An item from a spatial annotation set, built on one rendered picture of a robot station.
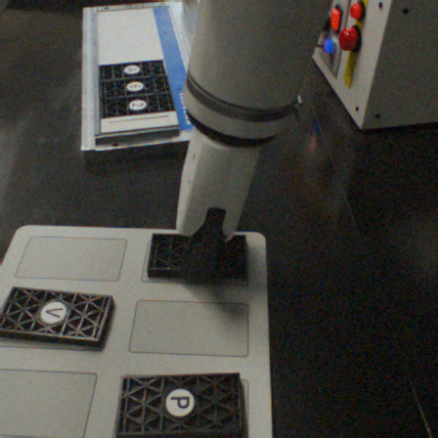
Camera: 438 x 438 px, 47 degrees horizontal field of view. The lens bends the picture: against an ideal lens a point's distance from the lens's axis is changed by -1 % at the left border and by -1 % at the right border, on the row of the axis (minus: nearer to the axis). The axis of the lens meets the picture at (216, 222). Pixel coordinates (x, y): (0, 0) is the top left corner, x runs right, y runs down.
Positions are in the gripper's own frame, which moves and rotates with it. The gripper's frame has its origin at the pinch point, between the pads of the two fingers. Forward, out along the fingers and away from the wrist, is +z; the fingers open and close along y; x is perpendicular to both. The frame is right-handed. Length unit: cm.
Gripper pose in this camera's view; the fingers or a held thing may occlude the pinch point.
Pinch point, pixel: (198, 241)
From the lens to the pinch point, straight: 50.1
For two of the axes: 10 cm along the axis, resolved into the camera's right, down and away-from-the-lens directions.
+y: -0.3, 7.1, -7.0
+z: -2.0, 6.8, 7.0
